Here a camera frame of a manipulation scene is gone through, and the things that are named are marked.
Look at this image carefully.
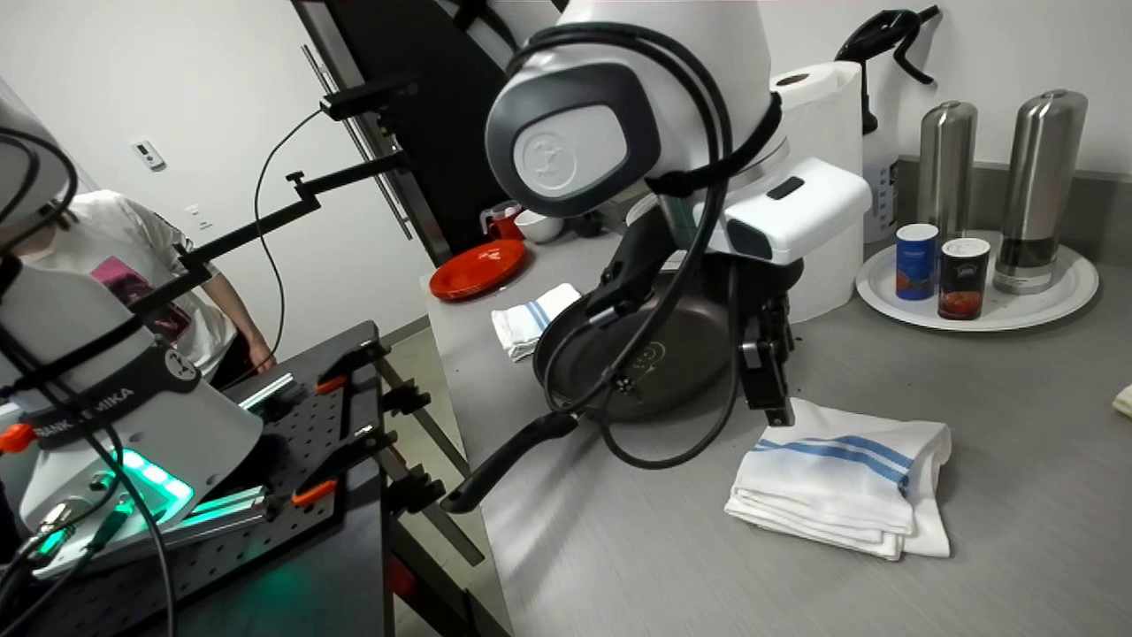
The small white wall box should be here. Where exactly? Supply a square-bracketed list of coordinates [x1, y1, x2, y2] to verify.
[131, 138, 170, 177]

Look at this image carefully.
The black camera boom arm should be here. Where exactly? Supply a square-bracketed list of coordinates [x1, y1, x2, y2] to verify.
[0, 150, 409, 399]

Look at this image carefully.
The blue and white can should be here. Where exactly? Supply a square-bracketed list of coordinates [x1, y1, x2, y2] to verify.
[890, 221, 943, 306]

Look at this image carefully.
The white round tray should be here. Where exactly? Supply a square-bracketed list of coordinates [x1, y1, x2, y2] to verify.
[852, 238, 1103, 337]

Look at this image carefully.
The red round plate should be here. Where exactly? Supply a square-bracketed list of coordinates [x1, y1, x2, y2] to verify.
[424, 235, 532, 307]

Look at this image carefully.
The neatly folded blue-striped towel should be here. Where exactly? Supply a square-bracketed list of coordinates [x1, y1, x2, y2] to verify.
[489, 280, 586, 366]

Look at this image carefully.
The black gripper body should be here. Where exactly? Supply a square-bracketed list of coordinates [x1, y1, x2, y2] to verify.
[720, 260, 807, 357]

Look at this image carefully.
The short stainless steel grinder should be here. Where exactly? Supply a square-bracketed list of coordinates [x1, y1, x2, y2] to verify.
[916, 100, 983, 240]

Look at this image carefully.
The dark can with white lid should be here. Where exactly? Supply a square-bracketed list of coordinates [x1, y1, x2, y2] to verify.
[935, 235, 997, 326]

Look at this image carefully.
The silver metal bar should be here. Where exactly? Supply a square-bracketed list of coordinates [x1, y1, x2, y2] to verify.
[231, 367, 299, 419]

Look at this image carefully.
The person bare forearm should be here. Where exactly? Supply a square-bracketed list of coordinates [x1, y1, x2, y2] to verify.
[198, 265, 276, 376]

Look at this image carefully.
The thin black camera cable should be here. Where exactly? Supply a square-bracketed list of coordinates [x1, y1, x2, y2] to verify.
[246, 103, 332, 366]

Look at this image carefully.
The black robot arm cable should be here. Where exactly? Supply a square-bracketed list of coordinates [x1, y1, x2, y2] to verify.
[515, 19, 789, 475]

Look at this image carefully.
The small white bowl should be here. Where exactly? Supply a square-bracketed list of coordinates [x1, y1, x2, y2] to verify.
[475, 201, 570, 247]

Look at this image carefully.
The spray bottle with black head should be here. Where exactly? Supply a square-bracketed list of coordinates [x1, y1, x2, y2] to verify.
[832, 4, 949, 170]

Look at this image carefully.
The black non-stick frying pan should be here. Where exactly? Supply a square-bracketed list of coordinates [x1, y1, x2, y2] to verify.
[437, 280, 789, 518]

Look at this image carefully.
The black clamp with orange handle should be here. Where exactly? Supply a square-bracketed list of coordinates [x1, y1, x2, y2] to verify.
[0, 419, 43, 462]
[307, 337, 436, 419]
[283, 424, 449, 519]

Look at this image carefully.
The black perforated breadboard table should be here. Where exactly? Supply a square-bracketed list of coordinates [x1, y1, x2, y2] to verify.
[0, 320, 398, 637]

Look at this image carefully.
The tall stainless steel grinder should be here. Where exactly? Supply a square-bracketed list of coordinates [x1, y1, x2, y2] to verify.
[989, 87, 1088, 297]

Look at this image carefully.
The white blue-striped kitchen towel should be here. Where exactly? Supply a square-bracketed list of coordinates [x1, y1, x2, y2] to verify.
[720, 398, 954, 562]

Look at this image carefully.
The tall black panel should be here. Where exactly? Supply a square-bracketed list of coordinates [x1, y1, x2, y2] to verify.
[291, 0, 570, 265]

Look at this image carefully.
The person in white shirt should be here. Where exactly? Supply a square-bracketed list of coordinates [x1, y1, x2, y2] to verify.
[15, 188, 243, 385]

